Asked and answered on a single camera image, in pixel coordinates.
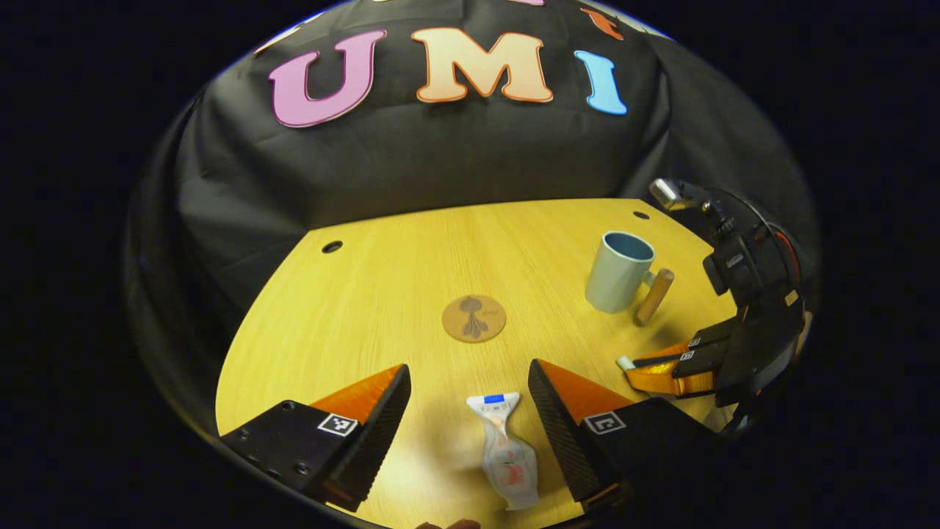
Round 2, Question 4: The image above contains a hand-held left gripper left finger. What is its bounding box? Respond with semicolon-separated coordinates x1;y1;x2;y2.
219;364;412;513

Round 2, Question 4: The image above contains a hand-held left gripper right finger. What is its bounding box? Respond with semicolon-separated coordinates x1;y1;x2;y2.
527;359;729;514

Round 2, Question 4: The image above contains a white toothpaste tube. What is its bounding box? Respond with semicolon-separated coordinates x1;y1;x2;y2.
466;392;541;511

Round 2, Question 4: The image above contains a pale blue cup wooden handle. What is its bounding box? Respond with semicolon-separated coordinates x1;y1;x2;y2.
585;231;675;327

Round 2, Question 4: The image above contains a round brown coaster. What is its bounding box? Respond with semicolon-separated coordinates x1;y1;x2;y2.
441;295;507;344

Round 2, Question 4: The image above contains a wooden desktop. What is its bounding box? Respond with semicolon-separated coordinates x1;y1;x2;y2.
214;198;742;529

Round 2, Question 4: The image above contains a black backdrop cloth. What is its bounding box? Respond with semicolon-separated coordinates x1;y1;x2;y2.
125;0;820;442

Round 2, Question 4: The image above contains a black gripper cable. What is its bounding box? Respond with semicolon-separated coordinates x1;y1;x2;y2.
706;187;785;247

